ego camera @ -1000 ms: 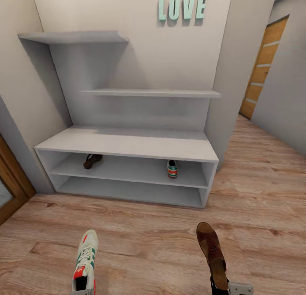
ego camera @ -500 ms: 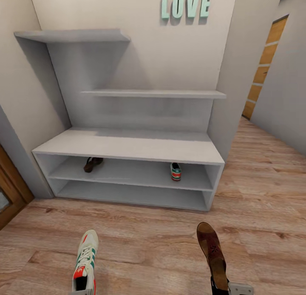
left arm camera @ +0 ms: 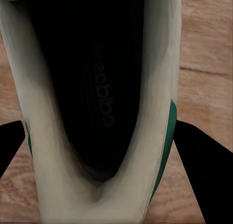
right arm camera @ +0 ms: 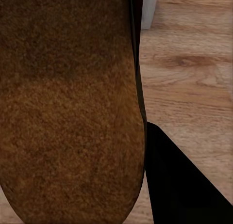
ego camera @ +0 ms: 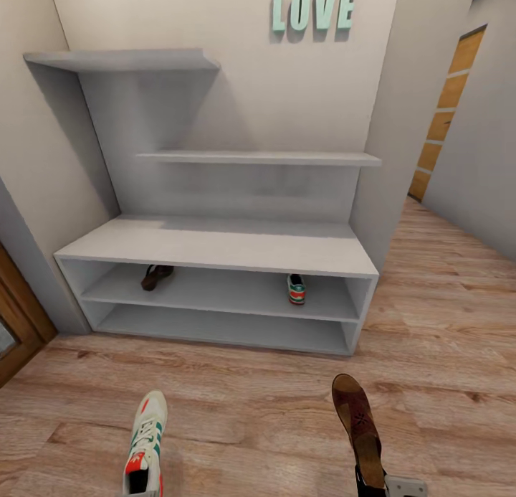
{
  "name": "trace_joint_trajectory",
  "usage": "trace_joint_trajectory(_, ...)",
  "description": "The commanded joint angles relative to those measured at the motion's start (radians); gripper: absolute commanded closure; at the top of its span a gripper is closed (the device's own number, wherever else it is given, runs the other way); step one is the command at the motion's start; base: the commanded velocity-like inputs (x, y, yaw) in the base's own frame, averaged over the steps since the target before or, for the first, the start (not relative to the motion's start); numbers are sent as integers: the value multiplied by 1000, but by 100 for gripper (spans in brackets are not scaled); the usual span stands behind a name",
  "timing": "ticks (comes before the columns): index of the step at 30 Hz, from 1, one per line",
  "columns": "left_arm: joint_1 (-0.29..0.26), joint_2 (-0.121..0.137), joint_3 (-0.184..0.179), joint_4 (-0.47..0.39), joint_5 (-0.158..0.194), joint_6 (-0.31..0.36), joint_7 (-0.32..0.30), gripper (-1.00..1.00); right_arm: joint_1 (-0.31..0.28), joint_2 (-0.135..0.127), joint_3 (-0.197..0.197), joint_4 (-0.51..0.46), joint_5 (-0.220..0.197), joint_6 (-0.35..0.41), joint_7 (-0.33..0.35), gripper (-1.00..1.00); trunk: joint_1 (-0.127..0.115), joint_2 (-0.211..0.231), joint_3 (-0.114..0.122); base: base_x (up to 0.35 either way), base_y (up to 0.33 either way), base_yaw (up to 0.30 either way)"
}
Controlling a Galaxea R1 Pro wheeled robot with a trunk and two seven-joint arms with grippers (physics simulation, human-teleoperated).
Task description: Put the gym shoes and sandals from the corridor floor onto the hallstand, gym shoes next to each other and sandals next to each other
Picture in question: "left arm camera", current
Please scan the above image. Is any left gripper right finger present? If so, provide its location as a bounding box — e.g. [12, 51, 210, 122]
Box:
[174, 120, 233, 224]

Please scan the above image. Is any gym shoe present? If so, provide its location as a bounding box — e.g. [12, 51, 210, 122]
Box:
[0, 0, 182, 224]

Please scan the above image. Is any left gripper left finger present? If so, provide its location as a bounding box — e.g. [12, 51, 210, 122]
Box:
[0, 120, 25, 178]

